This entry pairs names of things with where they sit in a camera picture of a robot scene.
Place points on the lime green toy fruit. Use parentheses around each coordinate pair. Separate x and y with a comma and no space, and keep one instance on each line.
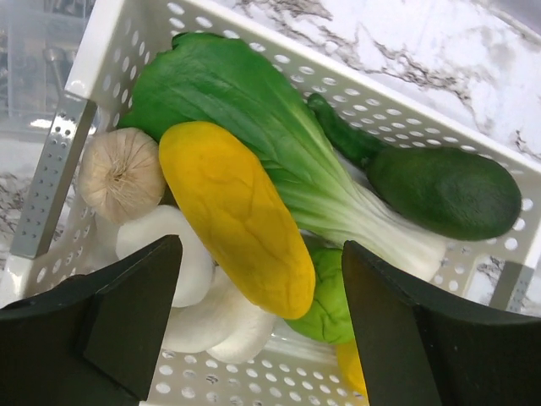
(328,319)

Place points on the dark green toy avocado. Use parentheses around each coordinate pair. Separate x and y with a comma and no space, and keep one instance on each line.
(448,191)

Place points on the clear plastic parts box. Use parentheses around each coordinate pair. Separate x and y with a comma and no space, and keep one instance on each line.
(39,42)

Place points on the toy garlic bulb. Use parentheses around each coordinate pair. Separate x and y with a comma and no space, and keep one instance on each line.
(120,176)

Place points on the toy bok choy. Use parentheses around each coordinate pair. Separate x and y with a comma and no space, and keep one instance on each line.
(207,77)

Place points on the yellow toy lemon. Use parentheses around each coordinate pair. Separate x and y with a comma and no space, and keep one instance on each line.
(350,366)

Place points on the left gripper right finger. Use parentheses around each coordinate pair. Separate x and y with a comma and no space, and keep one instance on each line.
(420,345)

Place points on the yellow toy corn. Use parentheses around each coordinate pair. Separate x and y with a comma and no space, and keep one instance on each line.
(232,205)

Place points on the white toy mushroom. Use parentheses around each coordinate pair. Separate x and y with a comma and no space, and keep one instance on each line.
(195,265)
(224,324)

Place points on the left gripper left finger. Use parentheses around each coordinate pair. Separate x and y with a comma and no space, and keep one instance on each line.
(91,340)

